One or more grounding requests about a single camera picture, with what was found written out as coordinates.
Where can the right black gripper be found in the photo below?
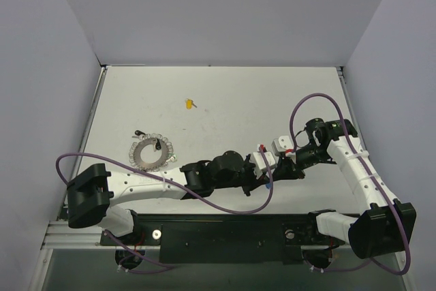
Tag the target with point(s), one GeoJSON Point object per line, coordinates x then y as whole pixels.
{"type": "Point", "coordinates": [287, 167]}

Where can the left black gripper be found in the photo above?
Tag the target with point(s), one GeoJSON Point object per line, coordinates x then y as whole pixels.
{"type": "Point", "coordinates": [251, 179]}

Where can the metal disc keyring holder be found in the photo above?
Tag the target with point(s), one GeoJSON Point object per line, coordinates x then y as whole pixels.
{"type": "Point", "coordinates": [151, 152]}

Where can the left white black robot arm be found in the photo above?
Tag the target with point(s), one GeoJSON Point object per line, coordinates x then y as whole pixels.
{"type": "Point", "coordinates": [95, 196]}

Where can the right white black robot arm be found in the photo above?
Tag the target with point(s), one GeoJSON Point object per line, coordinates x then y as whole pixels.
{"type": "Point", "coordinates": [384, 224]}

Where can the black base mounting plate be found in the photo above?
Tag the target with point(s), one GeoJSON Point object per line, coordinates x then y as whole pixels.
{"type": "Point", "coordinates": [171, 239]}

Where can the yellow tagged key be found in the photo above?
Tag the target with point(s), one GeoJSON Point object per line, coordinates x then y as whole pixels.
{"type": "Point", "coordinates": [190, 104]}

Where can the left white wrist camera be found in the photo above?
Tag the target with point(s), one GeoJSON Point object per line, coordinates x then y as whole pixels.
{"type": "Point", "coordinates": [262, 159]}

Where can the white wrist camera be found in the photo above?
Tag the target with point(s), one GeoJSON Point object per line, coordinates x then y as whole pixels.
{"type": "Point", "coordinates": [283, 147]}
{"type": "Point", "coordinates": [262, 159]}

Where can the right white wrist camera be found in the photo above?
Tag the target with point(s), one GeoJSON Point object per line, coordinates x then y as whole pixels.
{"type": "Point", "coordinates": [283, 147]}

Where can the aluminium frame rail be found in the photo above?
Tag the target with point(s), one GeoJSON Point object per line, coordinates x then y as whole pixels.
{"type": "Point", "coordinates": [60, 236]}

